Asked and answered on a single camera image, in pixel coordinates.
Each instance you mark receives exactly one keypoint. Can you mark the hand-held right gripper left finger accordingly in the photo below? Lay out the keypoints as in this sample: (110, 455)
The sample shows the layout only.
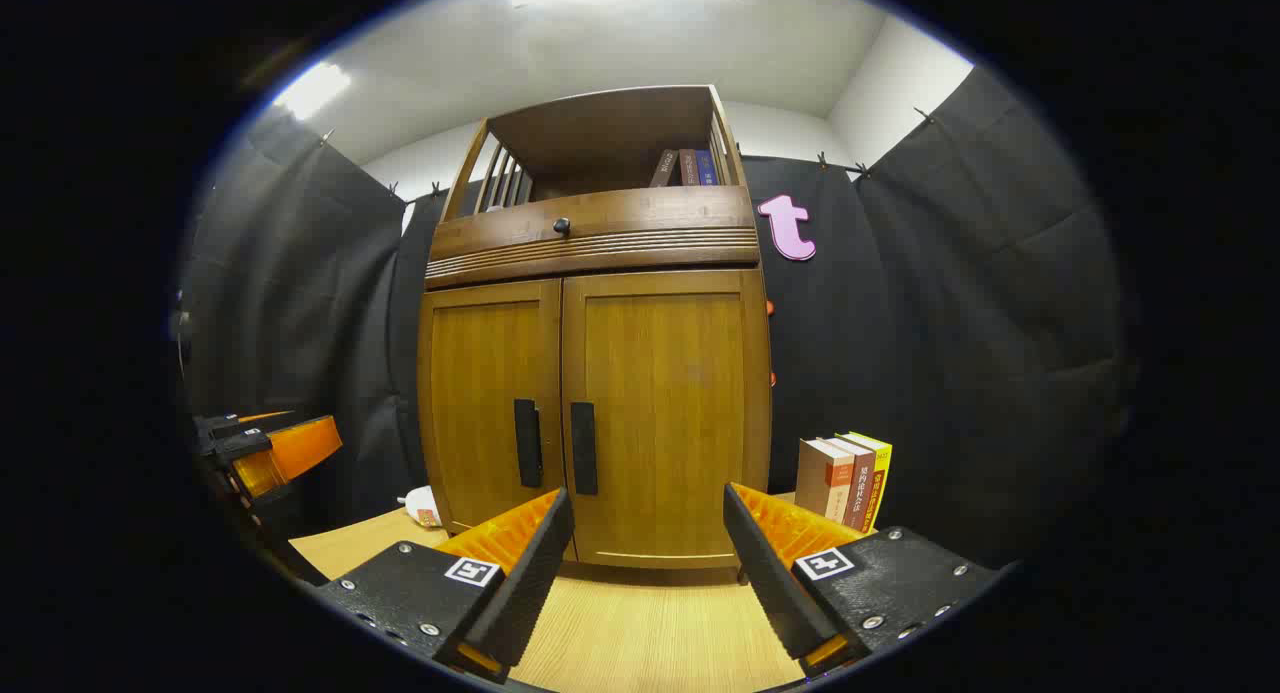
(530, 583)

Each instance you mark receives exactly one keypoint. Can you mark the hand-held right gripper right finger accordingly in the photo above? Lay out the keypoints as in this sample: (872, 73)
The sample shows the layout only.
(770, 583)

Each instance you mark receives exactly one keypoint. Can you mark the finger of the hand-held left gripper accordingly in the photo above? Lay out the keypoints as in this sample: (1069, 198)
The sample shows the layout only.
(225, 425)
(295, 450)

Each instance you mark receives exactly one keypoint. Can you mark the wooden shoe cabinet door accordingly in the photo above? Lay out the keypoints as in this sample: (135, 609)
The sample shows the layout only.
(480, 363)
(670, 373)

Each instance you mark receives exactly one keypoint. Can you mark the wooden double-door shoe cabinet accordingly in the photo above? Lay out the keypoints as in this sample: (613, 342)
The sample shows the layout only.
(590, 138)

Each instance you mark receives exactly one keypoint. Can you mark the white and brown book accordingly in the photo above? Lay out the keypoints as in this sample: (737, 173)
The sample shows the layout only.
(825, 478)

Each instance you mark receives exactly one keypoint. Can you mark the white packet with red label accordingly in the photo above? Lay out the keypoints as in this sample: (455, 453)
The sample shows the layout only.
(422, 506)

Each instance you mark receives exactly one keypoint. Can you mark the maroon book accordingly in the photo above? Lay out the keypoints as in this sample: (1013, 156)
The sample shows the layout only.
(862, 483)

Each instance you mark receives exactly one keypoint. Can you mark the black backdrop cloth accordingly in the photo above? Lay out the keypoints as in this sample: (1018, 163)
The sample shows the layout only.
(950, 323)

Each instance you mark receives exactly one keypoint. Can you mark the blue book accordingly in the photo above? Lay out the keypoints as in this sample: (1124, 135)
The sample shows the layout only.
(706, 167)

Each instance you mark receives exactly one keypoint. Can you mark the dark red book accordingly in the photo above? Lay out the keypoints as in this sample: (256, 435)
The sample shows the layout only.
(688, 167)

